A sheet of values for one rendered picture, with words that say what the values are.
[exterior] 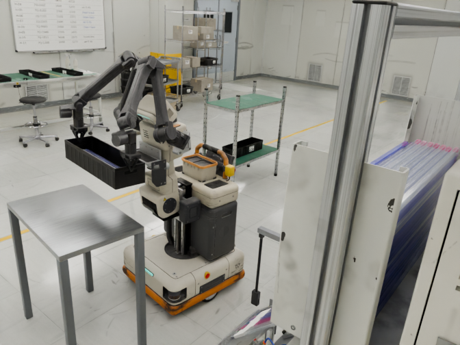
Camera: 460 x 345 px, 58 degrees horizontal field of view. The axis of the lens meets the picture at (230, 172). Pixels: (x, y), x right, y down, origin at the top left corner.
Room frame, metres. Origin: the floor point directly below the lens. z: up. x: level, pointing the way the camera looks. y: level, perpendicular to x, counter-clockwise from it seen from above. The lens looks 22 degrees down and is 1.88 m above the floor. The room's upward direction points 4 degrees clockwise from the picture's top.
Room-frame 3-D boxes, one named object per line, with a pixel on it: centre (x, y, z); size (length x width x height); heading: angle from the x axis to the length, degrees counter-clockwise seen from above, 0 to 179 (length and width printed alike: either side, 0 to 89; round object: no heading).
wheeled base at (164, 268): (2.53, 0.29, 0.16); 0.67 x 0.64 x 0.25; 135
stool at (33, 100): (5.44, 2.66, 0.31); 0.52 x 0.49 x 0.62; 142
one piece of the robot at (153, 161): (2.33, 0.50, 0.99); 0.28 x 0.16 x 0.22; 45
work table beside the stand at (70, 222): (1.98, 0.84, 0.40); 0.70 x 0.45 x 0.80; 45
